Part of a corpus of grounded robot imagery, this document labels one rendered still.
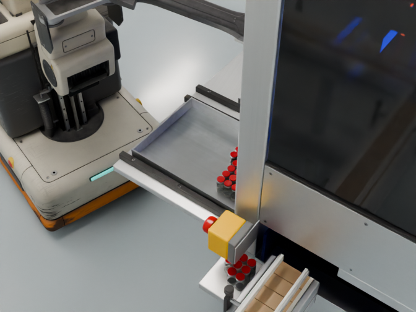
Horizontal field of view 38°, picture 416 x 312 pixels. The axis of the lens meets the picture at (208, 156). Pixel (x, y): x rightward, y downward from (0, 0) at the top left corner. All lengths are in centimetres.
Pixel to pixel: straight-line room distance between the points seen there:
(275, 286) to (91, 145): 138
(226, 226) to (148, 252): 123
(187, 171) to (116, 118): 108
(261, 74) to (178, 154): 64
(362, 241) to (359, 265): 8
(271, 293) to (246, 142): 35
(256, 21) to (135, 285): 162
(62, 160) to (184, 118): 88
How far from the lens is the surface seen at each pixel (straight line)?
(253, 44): 102
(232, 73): 189
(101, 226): 261
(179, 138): 168
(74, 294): 245
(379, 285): 126
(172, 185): 154
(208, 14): 154
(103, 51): 215
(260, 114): 110
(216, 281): 140
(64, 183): 243
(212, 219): 133
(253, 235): 133
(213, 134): 169
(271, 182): 121
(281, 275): 136
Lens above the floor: 208
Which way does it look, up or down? 47 degrees down
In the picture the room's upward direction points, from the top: straight up
